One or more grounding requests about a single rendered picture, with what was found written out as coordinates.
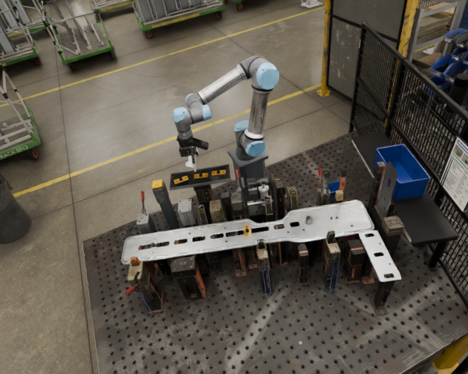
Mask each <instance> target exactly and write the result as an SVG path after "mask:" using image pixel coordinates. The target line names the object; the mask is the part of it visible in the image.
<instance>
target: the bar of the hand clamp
mask: <svg viewBox="0 0 468 374"><path fill-rule="evenodd" d="M329 176H330V174H329V170H328V169H322V170H321V191H322V197H324V189H326V191H327V194H326V195H327V196H328V184H329Z"/></svg>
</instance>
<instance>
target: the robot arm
mask: <svg viewBox="0 0 468 374"><path fill-rule="evenodd" d="M249 78H253V79H252V85H251V88H252V89H253V99H252V105H251V109H250V119H249V120H243V121H240V122H237V123H236V124H235V126H234V128H235V129H234V131H235V138H236V142H237V146H236V150H235V154H236V156H237V158H239V159H240V160H252V159H254V158H256V157H257V156H258V155H260V154H262V153H263V152H264V150H265V148H266V145H265V143H264V132H263V127H264V118H265V114H266V110H267V102H268V98H269V93H270V92H271V91H272V90H273V88H274V87H275V85H277V83H278V81H279V72H278V70H277V69H276V67H275V66H274V65H273V64H271V63H270V62H269V61H267V60H266V59H265V58H264V57H263V56H252V57H250V58H248V59H245V60H244V61H242V62H240V63H239V64H238V65H237V68H235V69H233V70H232V71H230V72H229V73H227V74H226V75H224V76H222V77H221V78H220V79H218V80H216V81H215V82H213V83H212V84H211V85H208V86H207V87H205V88H204V89H203V90H201V91H199V92H198V93H196V94H194V93H191V94H189V95H188V96H187V97H186V106H187V107H188V108H189V110H188V111H187V110H186V109H185V108H176V109H175V110H174V111H173V112H172V116H173V119H174V122H175V126H176V128H177V131H178V135H177V141H178V143H179V152H180V154H181V157H188V156H189V161H188V162H186V163H185V165H186V166H188V167H193V168H194V171H195V172H196V170H197V165H196V159H195V154H196V155H197V156H198V155H199V153H198V149H197V147H198V148H202V149H204V150H207V149H208V147H209V143H208V142H205V141H203V140H199V139H196V138H194V137H193V135H192V129H191V125H192V124H195V123H198V122H202V121H206V120H207V119H210V118H211V117H212V114H211V110H210V108H209V106H208V105H206V104H207V103H208V102H210V101H212V100H213V99H215V98H216V97H218V96H220V95H221V94H222V93H224V92H226V91H228V90H229V89H231V88H232V87H233V86H235V85H237V84H238V83H239V82H241V81H243V80H248V79H249ZM180 147H181V148H180ZM190 155H191V156H190Z"/></svg>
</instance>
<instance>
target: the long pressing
mask: <svg viewBox="0 0 468 374"><path fill-rule="evenodd" d="M308 215H310V216H311V219H312V220H311V224H307V223H306V222H305V220H306V217H307V216H308ZM331 216H332V218H333V219H332V220H331ZM336 217H338V218H337V219H336ZM296 222H298V223H299V226H294V227H291V226H290V223H296ZM246 225H250V229H257V228H262V227H268V228H269V230H268V231H264V232H255V233H251V235H252V237H244V234H240V235H236V236H230V237H226V233H228V232H237V231H244V226H246ZM277 225H284V228H283V229H274V226H277ZM303 229H304V230H303ZM330 230H334V231H335V233H336V236H335V237H344V236H349V235H354V234H359V233H360V232H369V231H374V224H373V222H372V220H371V218H370V216H369V214H368V212H367V210H366V208H365V206H364V204H363V203H362V202H361V201H359V200H353V201H348V202H343V203H334V204H328V205H323V206H314V207H309V208H304V209H295V210H291V211H289V212H288V213H287V214H286V216H285V217H284V218H283V219H282V220H277V221H271V222H266V223H256V222H254V221H252V220H250V219H241V220H232V221H227V222H222V223H213V224H207V225H202V226H193V227H188V228H183V229H174V230H169V231H164V232H155V233H149V234H140V235H135V236H131V237H127V238H126V240H125V242H124V245H123V252H122V256H121V263H122V264H124V265H129V264H130V263H131V262H130V258H131V257H138V259H139V260H140V261H143V262H149V261H154V260H163V259H169V258H174V257H183V256H188V255H198V254H203V253H208V252H217V251H223V250H228V249H237V248H243V247H248V246H257V239H258V238H261V237H262V238H264V244H268V243H277V242H282V241H290V242H295V243H304V242H309V241H315V240H324V239H326V236H327V233H328V231H330ZM287 232H289V233H287ZM214 234H223V235H224V236H223V237H221V238H216V239H211V235H214ZM203 236H204V237H205V240H201V241H196V242H193V241H192V239H193V238H194V237H203ZM184 239H187V243H182V244H176V245H175V241H176V240H184ZM226 241H227V242H226ZM164 242H169V245H168V246H162V247H157V244H158V243H164ZM151 243H155V244H156V247H151V248H150V249H142V250H139V247H140V246H145V245H150V244H151ZM153 252H154V253H153Z"/></svg>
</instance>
